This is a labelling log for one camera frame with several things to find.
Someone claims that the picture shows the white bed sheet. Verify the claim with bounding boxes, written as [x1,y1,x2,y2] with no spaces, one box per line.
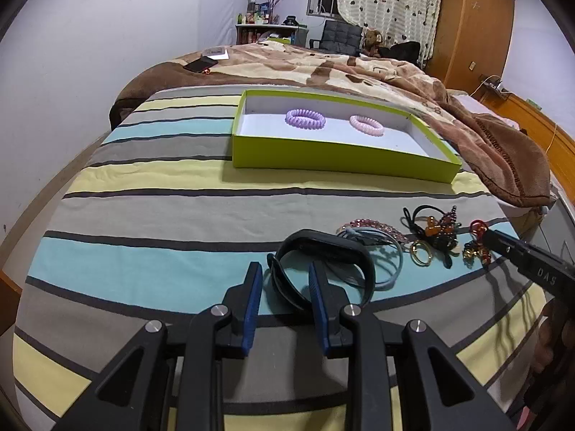
[454,93,522,133]

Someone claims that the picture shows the pink spiral hair tie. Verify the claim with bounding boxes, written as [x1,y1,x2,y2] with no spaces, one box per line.
[349,115,385,137]

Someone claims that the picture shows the brown bead bracelet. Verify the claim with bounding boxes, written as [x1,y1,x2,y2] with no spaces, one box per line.
[413,207,463,270]

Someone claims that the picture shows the black phone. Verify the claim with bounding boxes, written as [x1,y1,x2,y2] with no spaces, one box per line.
[183,56,219,75]

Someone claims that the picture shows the striped quilt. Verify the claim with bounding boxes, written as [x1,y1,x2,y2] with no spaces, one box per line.
[13,84,558,431]

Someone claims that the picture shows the heart print curtain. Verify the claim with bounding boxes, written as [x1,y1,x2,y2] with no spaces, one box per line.
[333,0,445,66]

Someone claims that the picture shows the gold ring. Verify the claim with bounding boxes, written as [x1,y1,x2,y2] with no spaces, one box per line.
[410,240,434,265]

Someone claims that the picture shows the white desk shelf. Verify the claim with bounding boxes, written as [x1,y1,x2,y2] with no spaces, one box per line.
[236,22,310,48]

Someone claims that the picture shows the brown teddy bear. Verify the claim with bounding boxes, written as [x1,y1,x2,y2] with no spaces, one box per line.
[362,29,385,57]

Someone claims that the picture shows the wooden headboard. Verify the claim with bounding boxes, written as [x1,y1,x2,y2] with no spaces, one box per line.
[476,90,575,162]

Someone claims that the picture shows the group of bottles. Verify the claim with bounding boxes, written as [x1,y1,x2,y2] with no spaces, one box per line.
[237,0,281,25]

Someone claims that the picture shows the red knot bead charm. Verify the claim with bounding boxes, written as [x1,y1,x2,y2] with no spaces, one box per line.
[463,219,492,270]

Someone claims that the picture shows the black smart band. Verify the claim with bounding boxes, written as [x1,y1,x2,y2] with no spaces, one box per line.
[266,229,376,312]

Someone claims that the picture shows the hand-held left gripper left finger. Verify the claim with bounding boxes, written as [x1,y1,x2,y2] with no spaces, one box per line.
[51,261,263,431]

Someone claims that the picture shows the dark cloth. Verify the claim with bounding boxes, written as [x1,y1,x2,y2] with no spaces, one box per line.
[377,41,422,70]

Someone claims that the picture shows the brown patterned blanket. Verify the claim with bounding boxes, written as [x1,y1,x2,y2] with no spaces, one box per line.
[110,38,553,207]

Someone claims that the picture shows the wooden wardrobe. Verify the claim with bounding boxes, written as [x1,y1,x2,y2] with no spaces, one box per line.
[424,0,515,95]

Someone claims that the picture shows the purple spiral hair tie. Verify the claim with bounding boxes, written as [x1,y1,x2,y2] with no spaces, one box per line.
[285,108,327,130]

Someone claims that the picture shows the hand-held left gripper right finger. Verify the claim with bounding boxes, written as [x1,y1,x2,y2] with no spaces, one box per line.
[308,261,517,431]

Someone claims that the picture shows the pink bead bracelet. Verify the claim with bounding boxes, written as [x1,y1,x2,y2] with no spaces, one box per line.
[337,218,409,245]

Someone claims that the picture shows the green cardboard box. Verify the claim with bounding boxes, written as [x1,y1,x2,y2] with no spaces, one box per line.
[231,89,463,184]

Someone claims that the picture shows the black office chair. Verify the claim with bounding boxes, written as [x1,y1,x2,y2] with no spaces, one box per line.
[310,20,364,57]

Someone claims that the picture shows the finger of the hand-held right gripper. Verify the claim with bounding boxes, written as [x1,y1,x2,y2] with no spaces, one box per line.
[483,229,537,268]

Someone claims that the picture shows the grey blue hair tie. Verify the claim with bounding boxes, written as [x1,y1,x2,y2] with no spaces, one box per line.
[337,227,405,290]

